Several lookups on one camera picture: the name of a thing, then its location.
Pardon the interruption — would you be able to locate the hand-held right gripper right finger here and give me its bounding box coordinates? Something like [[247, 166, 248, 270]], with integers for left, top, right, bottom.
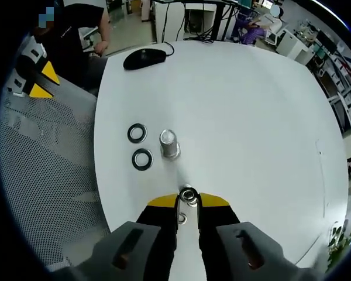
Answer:
[[196, 192, 311, 281]]

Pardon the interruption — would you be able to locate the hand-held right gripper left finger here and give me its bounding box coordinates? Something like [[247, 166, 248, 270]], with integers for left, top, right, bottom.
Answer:
[[63, 193, 182, 281]]

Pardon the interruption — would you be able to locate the large metal washer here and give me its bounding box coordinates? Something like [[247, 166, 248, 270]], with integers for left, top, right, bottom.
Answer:
[[127, 123, 149, 145], [131, 148, 154, 170]]

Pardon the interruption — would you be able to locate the large threaded stud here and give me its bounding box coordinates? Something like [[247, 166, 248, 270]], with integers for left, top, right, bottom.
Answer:
[[159, 128, 182, 160]]

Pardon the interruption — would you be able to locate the grey mesh office chair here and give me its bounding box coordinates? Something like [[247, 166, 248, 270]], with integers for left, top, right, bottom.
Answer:
[[0, 35, 113, 266]]

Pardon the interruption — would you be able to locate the black computer mouse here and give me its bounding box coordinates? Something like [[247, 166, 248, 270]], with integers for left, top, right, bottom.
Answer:
[[123, 49, 167, 71]]

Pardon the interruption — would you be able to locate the large green potted plant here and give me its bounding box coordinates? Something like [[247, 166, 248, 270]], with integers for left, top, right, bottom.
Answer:
[[327, 221, 351, 266]]

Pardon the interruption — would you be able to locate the metal shelving rack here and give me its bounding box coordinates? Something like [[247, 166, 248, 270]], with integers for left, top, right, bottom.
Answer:
[[309, 28, 351, 153]]

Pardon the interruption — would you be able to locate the white low cabinet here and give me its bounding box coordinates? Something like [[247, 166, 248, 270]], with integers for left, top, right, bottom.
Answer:
[[276, 29, 304, 61]]

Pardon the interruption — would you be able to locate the white office chair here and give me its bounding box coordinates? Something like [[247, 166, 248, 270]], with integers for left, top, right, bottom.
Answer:
[[264, 25, 287, 45]]

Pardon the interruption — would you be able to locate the black mouse cable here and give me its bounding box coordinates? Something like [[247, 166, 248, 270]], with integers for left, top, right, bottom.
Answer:
[[163, 40, 175, 58]]

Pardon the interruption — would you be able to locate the black desk frame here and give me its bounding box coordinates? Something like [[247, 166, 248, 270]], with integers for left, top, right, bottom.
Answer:
[[183, 0, 238, 40]]

